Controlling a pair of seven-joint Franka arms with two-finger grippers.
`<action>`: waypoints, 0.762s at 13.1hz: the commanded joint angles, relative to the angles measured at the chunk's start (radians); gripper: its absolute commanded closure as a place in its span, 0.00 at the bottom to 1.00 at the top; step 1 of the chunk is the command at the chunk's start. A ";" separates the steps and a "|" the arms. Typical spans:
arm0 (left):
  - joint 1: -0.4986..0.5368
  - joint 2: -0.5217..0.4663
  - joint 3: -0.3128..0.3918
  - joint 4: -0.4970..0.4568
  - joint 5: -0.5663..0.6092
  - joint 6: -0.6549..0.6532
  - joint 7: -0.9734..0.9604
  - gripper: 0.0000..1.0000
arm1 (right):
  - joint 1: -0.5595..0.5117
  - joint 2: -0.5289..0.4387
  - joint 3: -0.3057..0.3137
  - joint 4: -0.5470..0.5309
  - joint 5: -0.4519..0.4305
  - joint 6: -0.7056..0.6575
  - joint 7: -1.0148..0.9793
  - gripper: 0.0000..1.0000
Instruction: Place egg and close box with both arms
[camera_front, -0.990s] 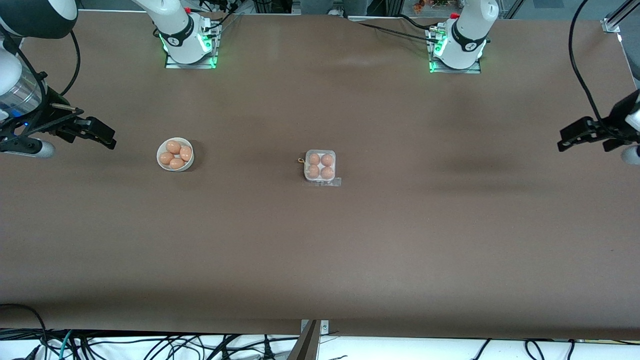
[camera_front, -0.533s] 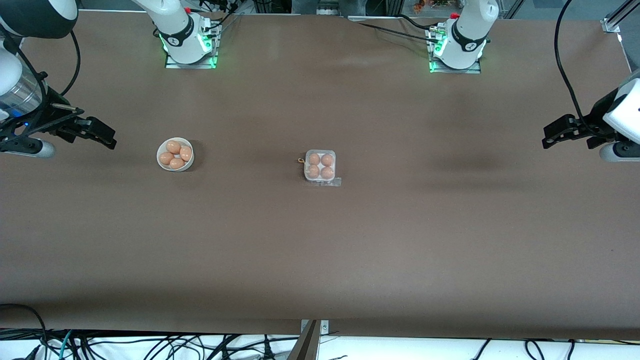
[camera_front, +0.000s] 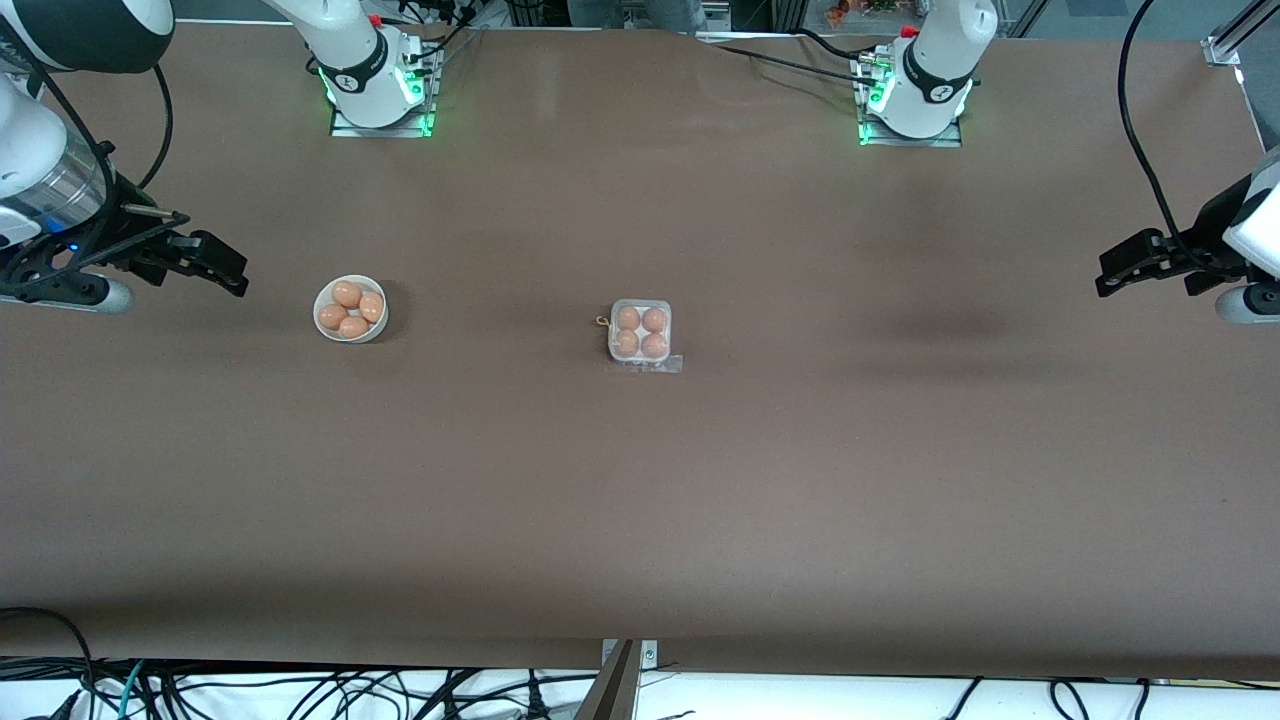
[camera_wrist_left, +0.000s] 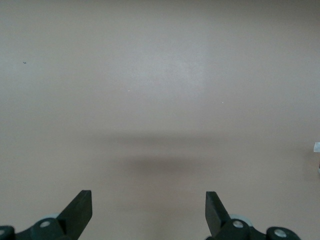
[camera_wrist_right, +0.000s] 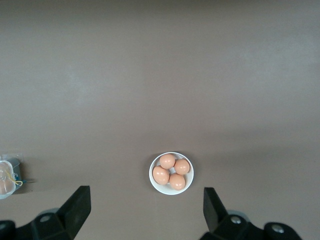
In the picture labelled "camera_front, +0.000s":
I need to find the clear plastic egg box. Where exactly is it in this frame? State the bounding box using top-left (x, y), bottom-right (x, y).
top-left (607, 298), bottom-right (674, 366)

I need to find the white round bowl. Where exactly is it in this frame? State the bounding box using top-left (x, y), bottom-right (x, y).
top-left (313, 274), bottom-right (389, 344)

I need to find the aluminium profile corner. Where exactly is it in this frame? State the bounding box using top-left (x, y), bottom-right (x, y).
top-left (1205, 0), bottom-right (1280, 67)

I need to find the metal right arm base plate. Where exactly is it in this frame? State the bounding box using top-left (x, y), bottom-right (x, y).
top-left (330, 40), bottom-right (439, 139)

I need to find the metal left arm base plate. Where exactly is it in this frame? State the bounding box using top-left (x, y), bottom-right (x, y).
top-left (858, 50), bottom-right (966, 149)

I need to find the teal cable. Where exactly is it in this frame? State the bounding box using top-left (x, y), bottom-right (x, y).
top-left (116, 660), bottom-right (149, 720)

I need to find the small metal bracket plate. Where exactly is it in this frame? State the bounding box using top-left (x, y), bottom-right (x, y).
top-left (600, 638), bottom-right (659, 673)

